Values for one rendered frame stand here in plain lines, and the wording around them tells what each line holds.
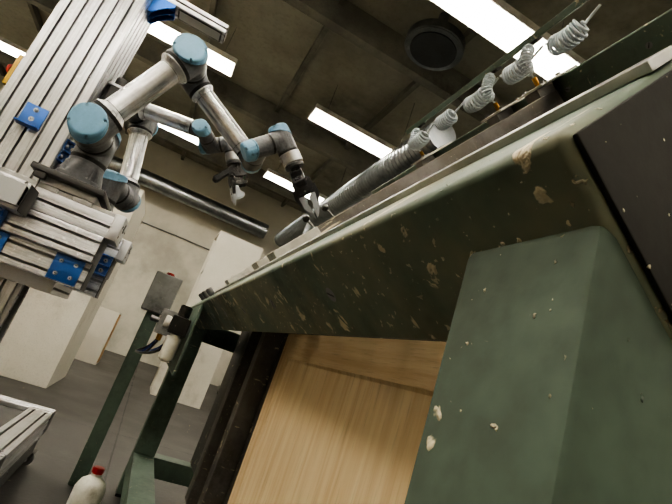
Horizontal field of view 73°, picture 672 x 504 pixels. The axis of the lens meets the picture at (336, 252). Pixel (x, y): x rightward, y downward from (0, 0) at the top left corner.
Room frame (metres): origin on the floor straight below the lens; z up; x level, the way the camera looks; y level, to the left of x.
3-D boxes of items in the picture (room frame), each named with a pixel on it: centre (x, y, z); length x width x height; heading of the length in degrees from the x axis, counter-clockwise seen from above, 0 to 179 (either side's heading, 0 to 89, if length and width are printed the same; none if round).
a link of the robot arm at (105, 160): (1.50, 0.90, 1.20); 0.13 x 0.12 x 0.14; 14
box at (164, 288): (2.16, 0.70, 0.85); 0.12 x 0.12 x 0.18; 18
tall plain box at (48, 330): (4.19, 2.18, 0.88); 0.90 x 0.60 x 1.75; 18
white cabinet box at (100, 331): (6.56, 2.83, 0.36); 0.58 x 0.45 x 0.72; 108
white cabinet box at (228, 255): (5.90, 1.26, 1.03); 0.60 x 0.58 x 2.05; 18
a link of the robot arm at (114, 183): (1.98, 1.05, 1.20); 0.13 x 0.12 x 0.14; 172
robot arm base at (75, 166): (1.51, 0.90, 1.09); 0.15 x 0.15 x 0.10
